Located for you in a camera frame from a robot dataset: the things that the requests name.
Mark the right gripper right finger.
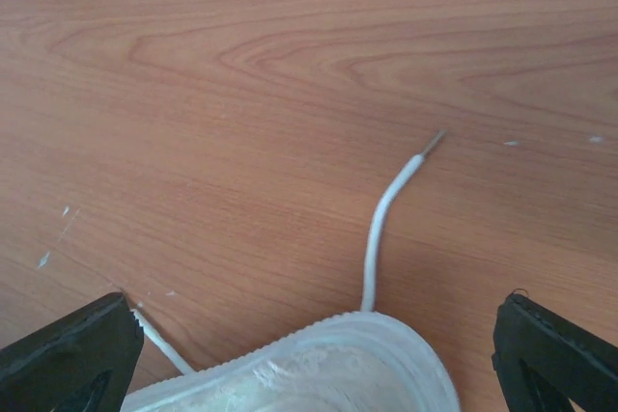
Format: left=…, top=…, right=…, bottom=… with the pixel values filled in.
left=492, top=293, right=617, bottom=411

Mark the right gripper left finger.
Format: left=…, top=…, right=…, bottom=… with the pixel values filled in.
left=1, top=292, right=144, bottom=411

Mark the cream white lace sneaker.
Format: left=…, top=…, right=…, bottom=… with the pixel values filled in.
left=122, top=312, right=461, bottom=411

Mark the white shoelace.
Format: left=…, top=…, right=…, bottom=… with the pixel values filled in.
left=131, top=129, right=446, bottom=375

